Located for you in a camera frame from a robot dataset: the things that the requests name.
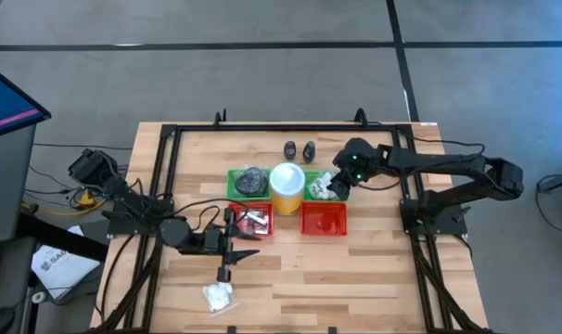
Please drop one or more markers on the bagged white cotton balls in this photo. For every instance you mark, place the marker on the bagged white cotton balls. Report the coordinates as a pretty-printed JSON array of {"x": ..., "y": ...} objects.
[
  {"x": 320, "y": 188},
  {"x": 218, "y": 297}
]

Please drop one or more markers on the bagged silver nail clippers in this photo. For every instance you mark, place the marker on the bagged silver nail clippers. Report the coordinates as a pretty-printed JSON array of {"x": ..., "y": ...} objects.
[{"x": 255, "y": 220}]

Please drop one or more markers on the white printed booklet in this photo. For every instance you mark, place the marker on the white printed booklet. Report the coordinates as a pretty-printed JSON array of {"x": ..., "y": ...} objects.
[{"x": 63, "y": 269}]

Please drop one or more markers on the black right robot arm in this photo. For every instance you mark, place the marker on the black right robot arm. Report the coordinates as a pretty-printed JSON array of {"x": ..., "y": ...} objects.
[{"x": 448, "y": 162}]

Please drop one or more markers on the blue screen monitor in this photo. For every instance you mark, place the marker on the blue screen monitor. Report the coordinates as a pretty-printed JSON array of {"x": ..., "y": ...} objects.
[{"x": 7, "y": 102}]

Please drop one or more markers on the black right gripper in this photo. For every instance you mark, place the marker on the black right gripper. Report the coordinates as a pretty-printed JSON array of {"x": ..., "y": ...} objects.
[{"x": 357, "y": 160}]

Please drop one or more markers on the grey floor object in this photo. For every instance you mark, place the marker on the grey floor object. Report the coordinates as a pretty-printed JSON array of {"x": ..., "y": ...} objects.
[{"x": 561, "y": 181}]

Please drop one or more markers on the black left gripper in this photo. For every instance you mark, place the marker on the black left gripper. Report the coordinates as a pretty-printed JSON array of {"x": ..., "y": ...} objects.
[{"x": 211, "y": 239}]

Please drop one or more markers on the white tape roll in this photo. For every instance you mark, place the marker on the white tape roll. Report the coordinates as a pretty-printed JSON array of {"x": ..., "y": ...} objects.
[{"x": 38, "y": 297}]

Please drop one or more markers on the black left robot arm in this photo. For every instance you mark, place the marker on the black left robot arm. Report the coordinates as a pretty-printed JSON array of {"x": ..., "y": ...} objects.
[{"x": 174, "y": 232}]

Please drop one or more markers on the black desk beam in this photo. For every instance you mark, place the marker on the black desk beam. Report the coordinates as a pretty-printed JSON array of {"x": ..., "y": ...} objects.
[{"x": 63, "y": 241}]

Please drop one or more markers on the black aluminium rig frame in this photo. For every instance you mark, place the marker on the black aluminium rig frame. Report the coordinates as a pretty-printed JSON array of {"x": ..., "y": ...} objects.
[{"x": 285, "y": 127}]

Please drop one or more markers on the yellow disinfecting wipes canister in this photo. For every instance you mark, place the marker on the yellow disinfecting wipes canister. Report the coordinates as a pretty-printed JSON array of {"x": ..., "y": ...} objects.
[{"x": 287, "y": 185}]

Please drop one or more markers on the red plastic slotted basket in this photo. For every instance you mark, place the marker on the red plastic slotted basket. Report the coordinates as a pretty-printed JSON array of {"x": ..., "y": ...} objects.
[
  {"x": 323, "y": 215},
  {"x": 251, "y": 206}
]

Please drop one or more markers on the white label sticker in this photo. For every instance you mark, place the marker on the white label sticker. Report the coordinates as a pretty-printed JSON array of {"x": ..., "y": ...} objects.
[{"x": 428, "y": 123}]

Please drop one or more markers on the grey cabinet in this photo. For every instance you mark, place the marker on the grey cabinet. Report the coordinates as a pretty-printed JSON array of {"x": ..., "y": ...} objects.
[{"x": 7, "y": 185}]

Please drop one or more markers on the green plastic slotted basket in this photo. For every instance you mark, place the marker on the green plastic slotted basket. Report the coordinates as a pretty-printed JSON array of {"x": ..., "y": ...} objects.
[
  {"x": 231, "y": 185},
  {"x": 306, "y": 185}
]

